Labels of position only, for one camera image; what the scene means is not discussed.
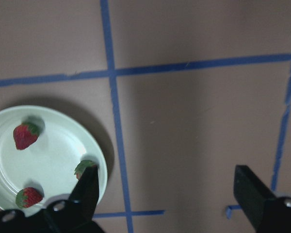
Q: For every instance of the red strawberry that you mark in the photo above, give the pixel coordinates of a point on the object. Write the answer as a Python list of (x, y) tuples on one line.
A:
[(82, 166), (25, 135), (28, 197)]

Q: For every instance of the light green plate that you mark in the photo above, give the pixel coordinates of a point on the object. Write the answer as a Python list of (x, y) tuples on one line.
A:
[(47, 165)]

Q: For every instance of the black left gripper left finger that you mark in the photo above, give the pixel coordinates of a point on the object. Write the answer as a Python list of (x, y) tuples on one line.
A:
[(85, 193)]

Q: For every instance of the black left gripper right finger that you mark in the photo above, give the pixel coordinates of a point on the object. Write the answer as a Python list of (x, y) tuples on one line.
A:
[(251, 193)]

